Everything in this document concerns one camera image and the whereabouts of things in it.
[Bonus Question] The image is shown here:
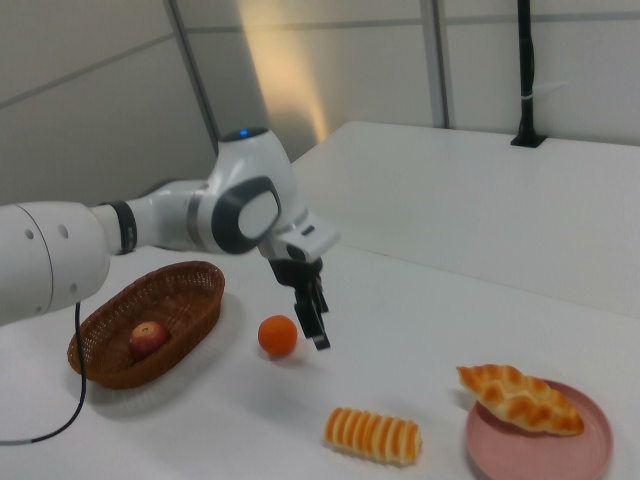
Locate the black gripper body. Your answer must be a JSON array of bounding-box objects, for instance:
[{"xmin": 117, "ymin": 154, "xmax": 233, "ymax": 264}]
[{"xmin": 269, "ymin": 256, "xmax": 325, "ymax": 297}]

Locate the orange tangerine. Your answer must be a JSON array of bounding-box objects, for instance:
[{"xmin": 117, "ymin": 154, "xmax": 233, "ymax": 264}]
[{"xmin": 257, "ymin": 314, "xmax": 299, "ymax": 359}]

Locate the striped bread roll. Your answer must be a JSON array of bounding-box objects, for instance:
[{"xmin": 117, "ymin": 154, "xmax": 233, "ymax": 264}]
[{"xmin": 324, "ymin": 407, "xmax": 424, "ymax": 467}]

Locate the red apple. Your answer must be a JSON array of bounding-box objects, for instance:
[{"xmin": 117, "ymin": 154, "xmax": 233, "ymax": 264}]
[{"xmin": 128, "ymin": 321, "xmax": 171, "ymax": 361}]

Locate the braided bread loaf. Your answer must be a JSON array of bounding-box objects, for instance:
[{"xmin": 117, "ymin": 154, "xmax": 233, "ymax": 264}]
[{"xmin": 455, "ymin": 363, "xmax": 585, "ymax": 437}]

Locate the brown woven basket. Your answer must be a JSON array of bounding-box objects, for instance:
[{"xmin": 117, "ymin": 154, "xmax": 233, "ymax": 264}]
[{"xmin": 67, "ymin": 259, "xmax": 226, "ymax": 390}]

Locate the pink plate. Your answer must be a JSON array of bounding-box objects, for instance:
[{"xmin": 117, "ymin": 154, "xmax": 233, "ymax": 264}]
[{"xmin": 465, "ymin": 379, "xmax": 614, "ymax": 480}]

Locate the black pole with clamp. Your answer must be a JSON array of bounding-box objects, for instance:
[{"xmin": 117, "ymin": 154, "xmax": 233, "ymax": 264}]
[{"xmin": 509, "ymin": 0, "xmax": 547, "ymax": 149}]

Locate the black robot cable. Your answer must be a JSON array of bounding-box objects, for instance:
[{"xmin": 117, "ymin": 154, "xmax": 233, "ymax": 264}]
[{"xmin": 0, "ymin": 299, "xmax": 87, "ymax": 446}]

